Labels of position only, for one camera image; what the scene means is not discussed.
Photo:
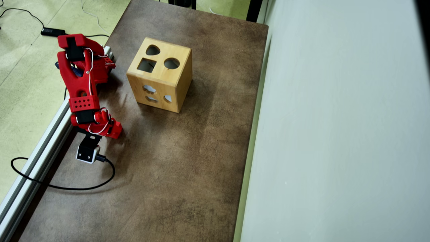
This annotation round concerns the black power adapter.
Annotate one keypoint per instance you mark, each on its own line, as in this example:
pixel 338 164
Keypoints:
pixel 53 32

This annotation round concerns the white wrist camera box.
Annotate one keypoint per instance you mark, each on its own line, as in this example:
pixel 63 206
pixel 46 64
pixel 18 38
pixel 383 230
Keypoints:
pixel 88 153

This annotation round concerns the wooden shape sorter box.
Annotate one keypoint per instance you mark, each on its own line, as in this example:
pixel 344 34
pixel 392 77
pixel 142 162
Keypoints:
pixel 158 75

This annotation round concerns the aluminium profile rail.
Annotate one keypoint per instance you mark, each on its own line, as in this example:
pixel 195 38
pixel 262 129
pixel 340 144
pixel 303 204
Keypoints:
pixel 37 161

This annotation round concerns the red gripper body black motor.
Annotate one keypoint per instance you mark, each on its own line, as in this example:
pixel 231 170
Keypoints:
pixel 115 130

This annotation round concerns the red robot arm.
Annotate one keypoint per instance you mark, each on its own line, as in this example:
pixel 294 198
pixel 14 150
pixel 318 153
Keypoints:
pixel 79 80

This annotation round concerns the black post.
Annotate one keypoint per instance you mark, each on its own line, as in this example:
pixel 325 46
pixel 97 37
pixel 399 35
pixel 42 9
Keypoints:
pixel 181 3

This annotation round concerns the black vertical bar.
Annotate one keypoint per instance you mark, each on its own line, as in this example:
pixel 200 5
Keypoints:
pixel 254 10

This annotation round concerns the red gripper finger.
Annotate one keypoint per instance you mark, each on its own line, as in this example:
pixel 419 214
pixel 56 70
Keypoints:
pixel 109 122

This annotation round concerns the blue clamp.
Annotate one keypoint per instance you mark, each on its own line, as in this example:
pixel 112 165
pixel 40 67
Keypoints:
pixel 76 71

